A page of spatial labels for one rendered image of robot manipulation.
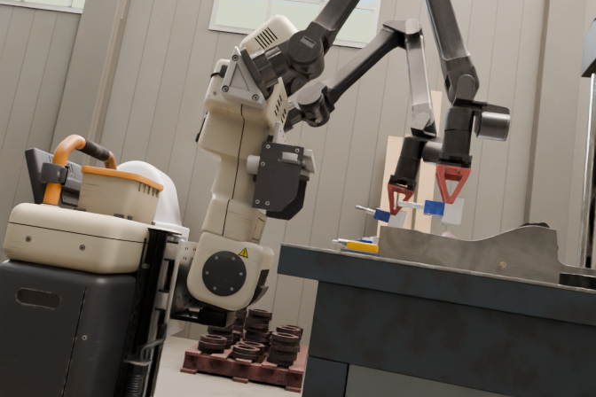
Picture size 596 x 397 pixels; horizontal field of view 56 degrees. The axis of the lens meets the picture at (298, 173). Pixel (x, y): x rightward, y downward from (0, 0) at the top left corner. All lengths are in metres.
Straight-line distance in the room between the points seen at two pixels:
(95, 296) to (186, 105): 3.96
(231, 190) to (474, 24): 4.16
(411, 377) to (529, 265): 0.67
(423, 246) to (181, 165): 3.87
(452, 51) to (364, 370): 0.77
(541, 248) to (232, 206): 0.69
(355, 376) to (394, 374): 0.05
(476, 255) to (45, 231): 0.93
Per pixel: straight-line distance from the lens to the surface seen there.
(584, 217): 2.68
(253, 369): 3.66
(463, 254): 1.30
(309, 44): 1.25
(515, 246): 1.31
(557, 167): 5.00
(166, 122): 5.12
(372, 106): 4.93
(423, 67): 1.66
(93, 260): 1.25
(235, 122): 1.41
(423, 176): 4.51
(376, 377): 0.70
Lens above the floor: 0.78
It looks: 9 degrees up
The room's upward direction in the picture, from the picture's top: 9 degrees clockwise
